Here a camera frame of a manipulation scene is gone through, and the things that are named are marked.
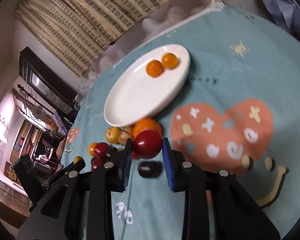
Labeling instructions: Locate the small orange kumquat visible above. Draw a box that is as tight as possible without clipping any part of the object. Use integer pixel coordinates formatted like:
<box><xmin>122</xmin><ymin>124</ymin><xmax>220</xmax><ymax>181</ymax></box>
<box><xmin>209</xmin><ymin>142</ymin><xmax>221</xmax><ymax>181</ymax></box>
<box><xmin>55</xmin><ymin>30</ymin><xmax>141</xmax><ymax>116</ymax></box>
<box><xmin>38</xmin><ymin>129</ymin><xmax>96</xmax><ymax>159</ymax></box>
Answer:
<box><xmin>88</xmin><ymin>142</ymin><xmax>98</xmax><ymax>158</ymax></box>

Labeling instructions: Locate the dark purple passion fruit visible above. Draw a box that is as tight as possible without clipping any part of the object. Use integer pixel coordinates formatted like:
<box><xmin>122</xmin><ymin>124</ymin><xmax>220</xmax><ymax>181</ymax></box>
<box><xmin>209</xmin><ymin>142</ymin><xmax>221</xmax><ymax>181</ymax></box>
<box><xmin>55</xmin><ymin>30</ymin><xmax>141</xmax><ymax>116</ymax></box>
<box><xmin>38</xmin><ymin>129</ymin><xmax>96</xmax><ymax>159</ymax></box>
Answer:
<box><xmin>138</xmin><ymin>161</ymin><xmax>162</xmax><ymax>179</ymax></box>

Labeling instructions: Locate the yellow round fruit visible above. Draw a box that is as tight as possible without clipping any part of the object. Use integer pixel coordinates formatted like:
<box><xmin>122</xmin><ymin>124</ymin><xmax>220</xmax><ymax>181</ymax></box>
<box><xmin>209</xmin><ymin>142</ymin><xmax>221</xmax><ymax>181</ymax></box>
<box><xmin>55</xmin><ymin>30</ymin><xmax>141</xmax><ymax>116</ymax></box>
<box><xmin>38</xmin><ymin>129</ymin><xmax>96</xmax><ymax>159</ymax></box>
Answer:
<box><xmin>105</xmin><ymin>127</ymin><xmax>121</xmax><ymax>144</ymax></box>

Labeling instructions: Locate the yellow speckled passion fruit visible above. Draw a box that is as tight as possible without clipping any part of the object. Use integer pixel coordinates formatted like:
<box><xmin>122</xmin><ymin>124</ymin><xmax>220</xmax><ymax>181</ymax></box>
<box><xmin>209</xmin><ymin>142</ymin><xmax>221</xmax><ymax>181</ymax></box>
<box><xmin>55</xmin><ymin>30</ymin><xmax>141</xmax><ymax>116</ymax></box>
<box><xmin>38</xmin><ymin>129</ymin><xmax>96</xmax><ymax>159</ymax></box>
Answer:
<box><xmin>117</xmin><ymin>126</ymin><xmax>134</xmax><ymax>146</ymax></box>

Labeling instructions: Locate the large red plum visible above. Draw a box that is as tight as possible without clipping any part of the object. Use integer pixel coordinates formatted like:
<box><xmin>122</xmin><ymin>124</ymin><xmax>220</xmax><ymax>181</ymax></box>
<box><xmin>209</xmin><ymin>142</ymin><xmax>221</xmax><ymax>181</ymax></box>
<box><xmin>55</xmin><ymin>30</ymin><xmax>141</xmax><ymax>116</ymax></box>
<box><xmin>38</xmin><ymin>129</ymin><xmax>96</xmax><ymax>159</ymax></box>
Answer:
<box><xmin>133</xmin><ymin>129</ymin><xmax>163</xmax><ymax>160</ymax></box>

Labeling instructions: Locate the large orange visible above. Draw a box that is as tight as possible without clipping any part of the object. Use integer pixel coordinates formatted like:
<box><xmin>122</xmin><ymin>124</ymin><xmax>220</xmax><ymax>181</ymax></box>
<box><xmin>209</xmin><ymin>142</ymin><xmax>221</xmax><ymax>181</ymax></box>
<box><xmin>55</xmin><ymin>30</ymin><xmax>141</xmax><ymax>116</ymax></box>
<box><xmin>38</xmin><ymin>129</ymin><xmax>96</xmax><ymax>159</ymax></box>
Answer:
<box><xmin>133</xmin><ymin>118</ymin><xmax>162</xmax><ymax>137</ymax></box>

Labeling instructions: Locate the small yellow-green fruit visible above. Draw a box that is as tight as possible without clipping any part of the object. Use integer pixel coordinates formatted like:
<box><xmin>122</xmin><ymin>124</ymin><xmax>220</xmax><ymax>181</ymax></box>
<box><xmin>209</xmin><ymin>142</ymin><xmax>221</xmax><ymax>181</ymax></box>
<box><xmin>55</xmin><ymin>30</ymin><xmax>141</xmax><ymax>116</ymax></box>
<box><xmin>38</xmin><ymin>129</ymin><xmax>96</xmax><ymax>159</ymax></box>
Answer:
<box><xmin>73</xmin><ymin>156</ymin><xmax>84</xmax><ymax>164</ymax></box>

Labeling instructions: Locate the white oval plate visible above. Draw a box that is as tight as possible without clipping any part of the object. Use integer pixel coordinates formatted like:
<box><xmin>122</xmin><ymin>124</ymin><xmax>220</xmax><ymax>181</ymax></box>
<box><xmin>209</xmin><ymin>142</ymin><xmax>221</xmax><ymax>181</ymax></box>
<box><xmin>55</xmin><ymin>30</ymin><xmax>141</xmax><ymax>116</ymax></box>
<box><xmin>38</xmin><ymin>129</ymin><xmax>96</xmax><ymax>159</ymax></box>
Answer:
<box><xmin>103</xmin><ymin>44</ymin><xmax>190</xmax><ymax>127</ymax></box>

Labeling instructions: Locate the teal patterned tablecloth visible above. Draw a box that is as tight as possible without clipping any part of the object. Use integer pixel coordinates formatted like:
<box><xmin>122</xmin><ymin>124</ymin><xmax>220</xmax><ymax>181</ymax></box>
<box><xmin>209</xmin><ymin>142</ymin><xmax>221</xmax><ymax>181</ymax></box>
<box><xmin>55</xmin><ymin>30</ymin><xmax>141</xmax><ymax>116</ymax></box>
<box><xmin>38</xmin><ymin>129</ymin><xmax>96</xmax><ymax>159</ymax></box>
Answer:
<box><xmin>62</xmin><ymin>5</ymin><xmax>300</xmax><ymax>238</ymax></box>

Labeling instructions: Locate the small orange tangerine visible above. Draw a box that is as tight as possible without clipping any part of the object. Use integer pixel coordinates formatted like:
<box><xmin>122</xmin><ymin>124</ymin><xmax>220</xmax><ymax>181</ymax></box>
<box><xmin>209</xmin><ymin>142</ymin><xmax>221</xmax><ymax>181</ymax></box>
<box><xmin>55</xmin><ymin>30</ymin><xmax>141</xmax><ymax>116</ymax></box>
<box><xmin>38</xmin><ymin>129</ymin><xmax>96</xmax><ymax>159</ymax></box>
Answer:
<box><xmin>146</xmin><ymin>60</ymin><xmax>164</xmax><ymax>77</ymax></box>

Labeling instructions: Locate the dark framed picture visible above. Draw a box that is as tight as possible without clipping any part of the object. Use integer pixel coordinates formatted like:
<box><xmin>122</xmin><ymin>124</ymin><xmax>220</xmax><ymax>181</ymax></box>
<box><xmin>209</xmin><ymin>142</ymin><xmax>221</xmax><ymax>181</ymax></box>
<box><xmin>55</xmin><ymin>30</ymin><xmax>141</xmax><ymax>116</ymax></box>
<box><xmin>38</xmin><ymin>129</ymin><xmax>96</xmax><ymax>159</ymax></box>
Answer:
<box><xmin>19</xmin><ymin>47</ymin><xmax>78</xmax><ymax>119</ymax></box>

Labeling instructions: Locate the small glossy orange fruit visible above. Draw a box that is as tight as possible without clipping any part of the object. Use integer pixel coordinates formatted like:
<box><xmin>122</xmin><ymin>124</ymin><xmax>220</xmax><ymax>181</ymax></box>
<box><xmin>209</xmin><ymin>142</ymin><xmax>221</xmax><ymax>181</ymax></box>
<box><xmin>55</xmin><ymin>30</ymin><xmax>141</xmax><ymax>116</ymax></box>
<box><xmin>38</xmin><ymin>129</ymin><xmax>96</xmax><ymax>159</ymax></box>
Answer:
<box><xmin>161</xmin><ymin>53</ymin><xmax>179</xmax><ymax>69</ymax></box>

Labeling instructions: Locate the checkered beige curtain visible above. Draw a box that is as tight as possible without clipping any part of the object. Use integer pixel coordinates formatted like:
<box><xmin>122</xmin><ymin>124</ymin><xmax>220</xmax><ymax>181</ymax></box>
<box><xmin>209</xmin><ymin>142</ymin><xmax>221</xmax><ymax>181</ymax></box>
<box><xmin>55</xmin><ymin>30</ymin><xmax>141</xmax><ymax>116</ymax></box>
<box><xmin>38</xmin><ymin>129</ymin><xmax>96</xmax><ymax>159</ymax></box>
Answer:
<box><xmin>15</xmin><ymin>0</ymin><xmax>172</xmax><ymax>76</ymax></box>

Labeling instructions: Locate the blue cloth pile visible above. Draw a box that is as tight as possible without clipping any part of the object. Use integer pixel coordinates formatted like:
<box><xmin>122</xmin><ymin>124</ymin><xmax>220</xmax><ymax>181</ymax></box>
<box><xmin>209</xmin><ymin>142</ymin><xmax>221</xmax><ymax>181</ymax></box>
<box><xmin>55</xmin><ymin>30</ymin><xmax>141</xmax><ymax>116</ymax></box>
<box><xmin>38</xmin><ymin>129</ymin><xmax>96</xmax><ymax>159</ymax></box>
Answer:
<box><xmin>261</xmin><ymin>0</ymin><xmax>300</xmax><ymax>35</ymax></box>

